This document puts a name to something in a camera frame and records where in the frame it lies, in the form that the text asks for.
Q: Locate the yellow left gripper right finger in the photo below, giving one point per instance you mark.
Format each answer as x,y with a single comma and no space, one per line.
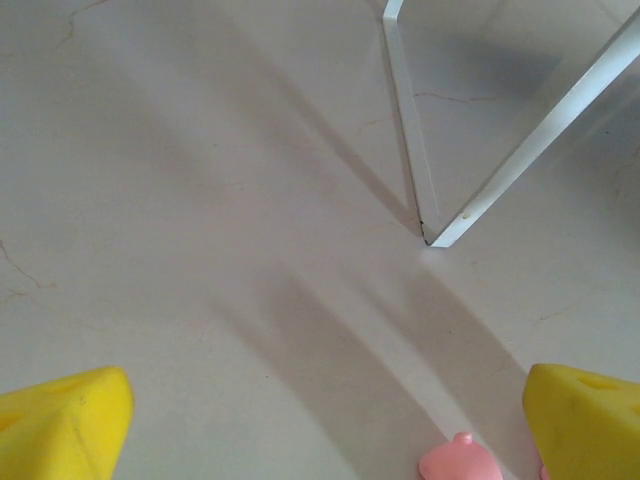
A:
590,430

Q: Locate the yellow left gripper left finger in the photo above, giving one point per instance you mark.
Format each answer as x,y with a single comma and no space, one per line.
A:
60,430

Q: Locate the pink toy pig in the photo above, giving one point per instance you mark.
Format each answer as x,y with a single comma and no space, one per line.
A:
460,462

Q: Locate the wooden shelf with white frame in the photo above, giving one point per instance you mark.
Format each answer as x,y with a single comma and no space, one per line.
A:
411,125

